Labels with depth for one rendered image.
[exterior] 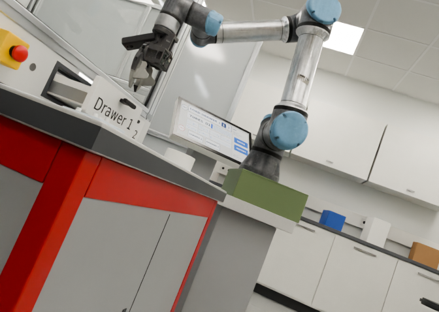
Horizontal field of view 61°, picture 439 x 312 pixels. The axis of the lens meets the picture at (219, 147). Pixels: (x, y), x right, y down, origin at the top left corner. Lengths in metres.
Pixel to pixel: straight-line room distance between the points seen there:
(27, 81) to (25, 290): 0.81
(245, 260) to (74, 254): 0.89
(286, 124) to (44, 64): 0.72
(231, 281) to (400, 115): 4.11
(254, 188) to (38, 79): 0.72
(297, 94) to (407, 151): 3.47
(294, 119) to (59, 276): 0.90
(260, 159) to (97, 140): 0.98
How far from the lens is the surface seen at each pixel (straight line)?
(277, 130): 1.17
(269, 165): 1.29
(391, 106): 5.10
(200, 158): 2.12
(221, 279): 1.26
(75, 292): 0.49
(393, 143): 4.60
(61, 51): 1.20
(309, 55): 1.28
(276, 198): 1.24
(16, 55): 1.00
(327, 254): 4.02
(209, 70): 3.00
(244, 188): 1.21
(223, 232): 1.23
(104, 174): 0.41
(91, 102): 1.10
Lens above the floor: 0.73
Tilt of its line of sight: 7 degrees up
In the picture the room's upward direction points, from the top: 22 degrees clockwise
